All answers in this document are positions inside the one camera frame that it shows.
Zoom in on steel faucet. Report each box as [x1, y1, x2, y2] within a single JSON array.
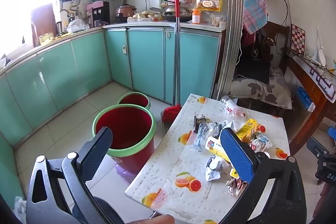
[[30, 21, 39, 47]]

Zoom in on silver red wrapper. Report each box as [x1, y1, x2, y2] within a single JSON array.
[[225, 177, 248, 197]]

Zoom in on tray of steamed buns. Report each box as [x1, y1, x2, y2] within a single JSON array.
[[127, 11, 156, 23]]

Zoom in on large red bin green rim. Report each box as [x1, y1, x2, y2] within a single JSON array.
[[92, 105, 157, 170]]

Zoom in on floral seat cushion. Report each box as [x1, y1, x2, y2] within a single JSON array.
[[230, 67, 293, 110]]

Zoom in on small red bin green rim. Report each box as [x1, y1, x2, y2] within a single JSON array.
[[117, 92, 151, 110]]

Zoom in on small clear snack bag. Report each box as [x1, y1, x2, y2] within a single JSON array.
[[211, 14, 227, 29]]

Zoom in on crushed clear plastic bottle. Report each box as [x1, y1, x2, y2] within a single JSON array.
[[219, 95, 247, 119]]

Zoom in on yellow orange carton box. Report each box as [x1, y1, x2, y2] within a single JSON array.
[[235, 118, 259, 143]]

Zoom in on blue white packet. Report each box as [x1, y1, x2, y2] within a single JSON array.
[[193, 123, 211, 149]]

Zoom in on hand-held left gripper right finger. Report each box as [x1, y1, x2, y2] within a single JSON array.
[[218, 127, 307, 224]]

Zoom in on yellow dish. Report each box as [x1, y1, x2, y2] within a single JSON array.
[[39, 33, 55, 45]]

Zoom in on pink water dispenser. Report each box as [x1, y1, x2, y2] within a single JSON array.
[[86, 1, 110, 28]]

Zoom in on steel wok with lid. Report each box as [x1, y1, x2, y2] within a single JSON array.
[[160, 5, 195, 22]]

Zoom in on wooden desk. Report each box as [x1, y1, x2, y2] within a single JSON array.
[[285, 48, 336, 156]]

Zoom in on blue box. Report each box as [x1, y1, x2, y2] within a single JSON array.
[[297, 86, 316, 111]]

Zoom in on black white patterned mat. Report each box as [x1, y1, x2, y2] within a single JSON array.
[[302, 60, 336, 104]]

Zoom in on dark brown silver wrapper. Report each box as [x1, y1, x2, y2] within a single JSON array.
[[193, 114, 207, 134]]

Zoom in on red checkered board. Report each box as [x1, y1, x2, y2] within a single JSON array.
[[290, 24, 306, 54]]

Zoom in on brown rice cooker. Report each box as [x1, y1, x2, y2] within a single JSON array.
[[115, 4, 137, 23]]

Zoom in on teal kitchen base cabinets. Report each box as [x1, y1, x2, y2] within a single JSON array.
[[0, 23, 227, 210]]

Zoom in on small table orange print cover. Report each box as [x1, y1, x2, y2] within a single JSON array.
[[124, 93, 290, 224]]

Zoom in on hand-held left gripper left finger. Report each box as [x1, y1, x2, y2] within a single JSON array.
[[26, 126, 116, 224]]

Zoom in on purple plastic stool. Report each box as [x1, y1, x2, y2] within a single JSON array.
[[114, 157, 147, 185]]

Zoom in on crumpled silver foil wrapper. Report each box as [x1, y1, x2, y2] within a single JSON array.
[[205, 155, 231, 182]]

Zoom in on person's left hand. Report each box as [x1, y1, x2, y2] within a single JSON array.
[[131, 214, 175, 224]]

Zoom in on blue white candy wrapper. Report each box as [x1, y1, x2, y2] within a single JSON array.
[[248, 133, 273, 154]]

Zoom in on red handled broom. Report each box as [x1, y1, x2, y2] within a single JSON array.
[[172, 0, 182, 109]]

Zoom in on white plastic bag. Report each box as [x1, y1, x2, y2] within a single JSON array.
[[13, 196, 27, 224]]

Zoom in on black cloth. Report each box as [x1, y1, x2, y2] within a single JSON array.
[[236, 49, 271, 84]]

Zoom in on clear plastic bag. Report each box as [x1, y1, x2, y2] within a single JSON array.
[[66, 19, 90, 33]]

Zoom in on dark wooden chair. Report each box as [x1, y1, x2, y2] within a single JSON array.
[[236, 21, 291, 110]]

